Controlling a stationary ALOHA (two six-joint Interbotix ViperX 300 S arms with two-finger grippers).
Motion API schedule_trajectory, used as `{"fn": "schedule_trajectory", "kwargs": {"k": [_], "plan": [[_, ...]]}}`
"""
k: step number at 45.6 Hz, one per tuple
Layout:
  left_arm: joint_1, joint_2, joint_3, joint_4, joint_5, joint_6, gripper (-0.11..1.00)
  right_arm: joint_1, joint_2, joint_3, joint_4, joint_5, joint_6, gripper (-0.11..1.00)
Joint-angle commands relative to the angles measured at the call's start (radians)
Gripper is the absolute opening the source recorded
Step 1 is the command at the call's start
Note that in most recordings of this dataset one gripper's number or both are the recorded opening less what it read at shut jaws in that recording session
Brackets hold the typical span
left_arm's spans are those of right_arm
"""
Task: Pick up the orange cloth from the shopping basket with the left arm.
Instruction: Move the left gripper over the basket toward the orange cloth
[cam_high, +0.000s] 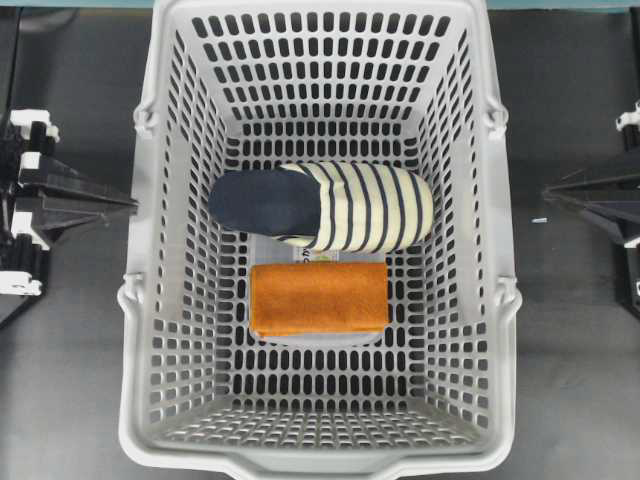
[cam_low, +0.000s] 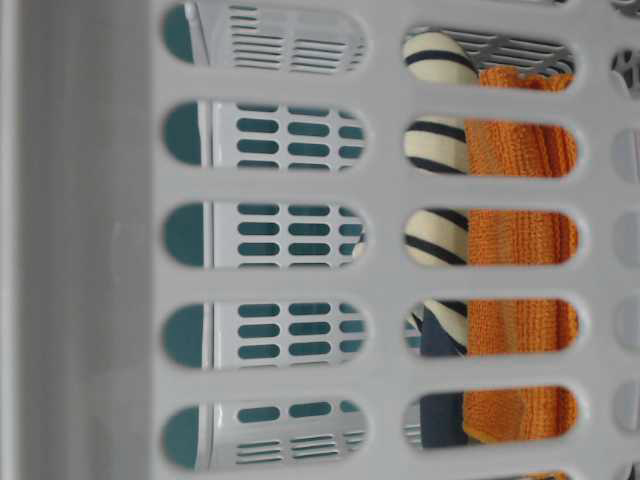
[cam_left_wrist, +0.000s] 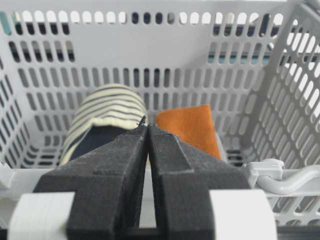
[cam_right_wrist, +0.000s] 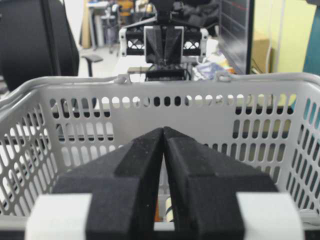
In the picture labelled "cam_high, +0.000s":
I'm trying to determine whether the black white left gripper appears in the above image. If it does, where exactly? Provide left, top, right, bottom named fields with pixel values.
left=1, top=109, right=138, bottom=326

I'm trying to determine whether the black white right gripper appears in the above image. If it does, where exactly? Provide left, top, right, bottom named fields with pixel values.
left=543, top=101, right=639, bottom=306

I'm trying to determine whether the orange cloth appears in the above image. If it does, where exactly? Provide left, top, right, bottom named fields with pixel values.
left=249, top=262, right=389, bottom=337

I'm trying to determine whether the grey plastic shopping basket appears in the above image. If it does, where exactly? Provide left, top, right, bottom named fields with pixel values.
left=117, top=1, right=522, bottom=479

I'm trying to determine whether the navy striped cream slipper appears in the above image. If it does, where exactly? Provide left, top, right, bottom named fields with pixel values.
left=208, top=161, right=434, bottom=253

